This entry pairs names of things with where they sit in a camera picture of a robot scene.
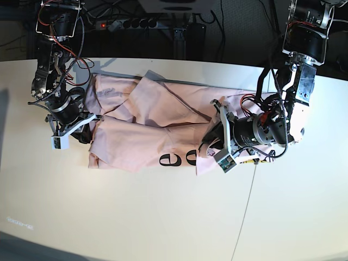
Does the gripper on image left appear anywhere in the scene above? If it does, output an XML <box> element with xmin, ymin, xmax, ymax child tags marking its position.
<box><xmin>45</xmin><ymin>95</ymin><xmax>102</xmax><ymax>144</ymax></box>

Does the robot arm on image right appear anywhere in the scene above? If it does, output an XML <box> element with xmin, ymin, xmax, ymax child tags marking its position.
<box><xmin>199</xmin><ymin>1</ymin><xmax>347</xmax><ymax>171</ymax></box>

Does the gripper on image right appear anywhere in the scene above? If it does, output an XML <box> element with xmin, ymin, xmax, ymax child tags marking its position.
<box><xmin>198</xmin><ymin>100</ymin><xmax>263</xmax><ymax>163</ymax></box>

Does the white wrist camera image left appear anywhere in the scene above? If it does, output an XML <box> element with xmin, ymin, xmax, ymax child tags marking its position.
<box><xmin>51</xmin><ymin>135</ymin><xmax>69</xmax><ymax>150</ymax></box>

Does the pink T-shirt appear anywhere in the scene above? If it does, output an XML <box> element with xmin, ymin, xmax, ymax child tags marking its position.
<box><xmin>84</xmin><ymin>70</ymin><xmax>275</xmax><ymax>177</ymax></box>

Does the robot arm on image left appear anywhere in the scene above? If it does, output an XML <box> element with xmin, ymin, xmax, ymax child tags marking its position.
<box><xmin>28</xmin><ymin>1</ymin><xmax>101</xmax><ymax>150</ymax></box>

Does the black power strip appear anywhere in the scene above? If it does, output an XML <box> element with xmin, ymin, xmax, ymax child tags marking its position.
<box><xmin>95</xmin><ymin>18</ymin><xmax>159</xmax><ymax>32</ymax></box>

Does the aluminium table leg post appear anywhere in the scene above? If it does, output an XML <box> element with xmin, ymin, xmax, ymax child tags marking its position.
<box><xmin>173</xmin><ymin>28</ymin><xmax>186</xmax><ymax>60</ymax></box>

